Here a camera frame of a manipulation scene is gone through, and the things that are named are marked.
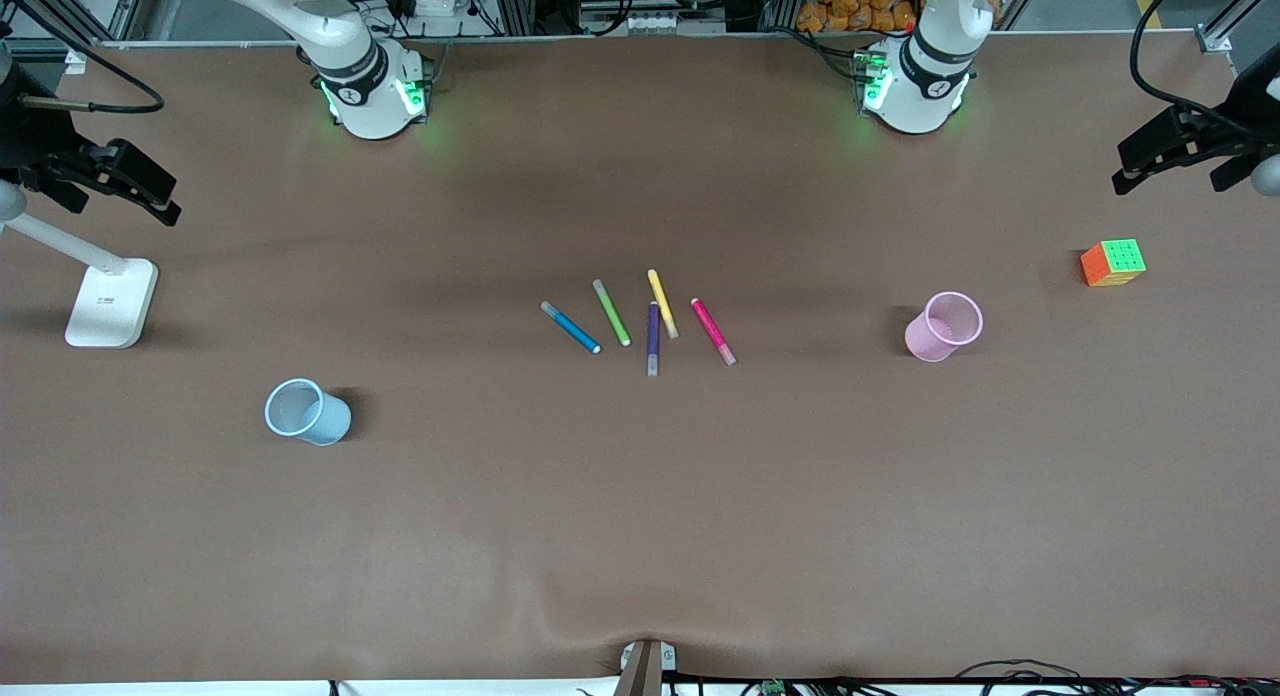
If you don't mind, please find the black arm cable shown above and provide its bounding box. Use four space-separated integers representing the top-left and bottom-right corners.
0 0 166 115
1130 0 1241 117

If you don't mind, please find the white desk lamp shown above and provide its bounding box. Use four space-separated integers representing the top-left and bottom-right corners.
0 211 159 349

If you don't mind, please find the light blue cup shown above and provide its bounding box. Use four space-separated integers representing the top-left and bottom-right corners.
264 378 353 447

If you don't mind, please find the orange snack bag pile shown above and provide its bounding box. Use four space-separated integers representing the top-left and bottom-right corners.
797 0 919 34

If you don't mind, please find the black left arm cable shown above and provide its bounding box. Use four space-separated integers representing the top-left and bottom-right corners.
1130 0 1241 117

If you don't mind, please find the blue marker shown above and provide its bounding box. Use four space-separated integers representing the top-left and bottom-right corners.
541 301 603 355

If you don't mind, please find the yellow marker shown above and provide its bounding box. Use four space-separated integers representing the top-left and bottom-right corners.
647 269 681 340

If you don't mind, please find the pink marker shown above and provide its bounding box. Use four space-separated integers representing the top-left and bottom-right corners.
690 298 738 366

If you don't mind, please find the green marker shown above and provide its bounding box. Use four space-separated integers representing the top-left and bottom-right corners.
592 279 633 348

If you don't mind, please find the multicolour puzzle cube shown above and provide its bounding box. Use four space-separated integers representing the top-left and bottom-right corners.
1080 239 1147 288

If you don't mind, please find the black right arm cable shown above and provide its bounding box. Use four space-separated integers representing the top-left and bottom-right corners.
0 0 166 115

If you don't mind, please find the black cable bundle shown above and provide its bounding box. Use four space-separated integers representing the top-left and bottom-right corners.
955 659 1280 696

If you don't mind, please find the pink cup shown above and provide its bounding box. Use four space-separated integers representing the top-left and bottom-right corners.
904 291 985 363

